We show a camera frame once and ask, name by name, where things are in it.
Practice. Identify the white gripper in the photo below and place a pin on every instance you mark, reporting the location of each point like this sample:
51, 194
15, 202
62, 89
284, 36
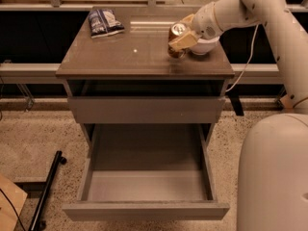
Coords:
206, 21

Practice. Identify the orange soda can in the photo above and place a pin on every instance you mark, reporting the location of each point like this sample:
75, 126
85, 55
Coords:
175, 31

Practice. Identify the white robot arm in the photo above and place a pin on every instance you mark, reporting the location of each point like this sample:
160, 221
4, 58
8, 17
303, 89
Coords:
273, 165

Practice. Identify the grey drawer cabinet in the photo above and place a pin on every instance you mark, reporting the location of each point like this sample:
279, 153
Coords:
135, 63

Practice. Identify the closed grey top drawer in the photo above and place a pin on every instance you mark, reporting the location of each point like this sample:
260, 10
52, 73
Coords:
140, 110

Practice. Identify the open grey middle drawer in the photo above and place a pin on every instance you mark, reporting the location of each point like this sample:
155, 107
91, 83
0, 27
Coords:
148, 172

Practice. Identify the white ceramic bowl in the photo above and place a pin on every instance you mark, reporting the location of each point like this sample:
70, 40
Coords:
204, 46

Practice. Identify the blue chip bag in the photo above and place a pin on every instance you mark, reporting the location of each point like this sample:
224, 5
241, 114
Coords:
103, 23

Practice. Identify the black metal bar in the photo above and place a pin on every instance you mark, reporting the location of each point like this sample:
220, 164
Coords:
36, 219

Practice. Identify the cardboard sheet at left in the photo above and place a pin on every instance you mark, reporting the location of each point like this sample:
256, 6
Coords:
12, 201

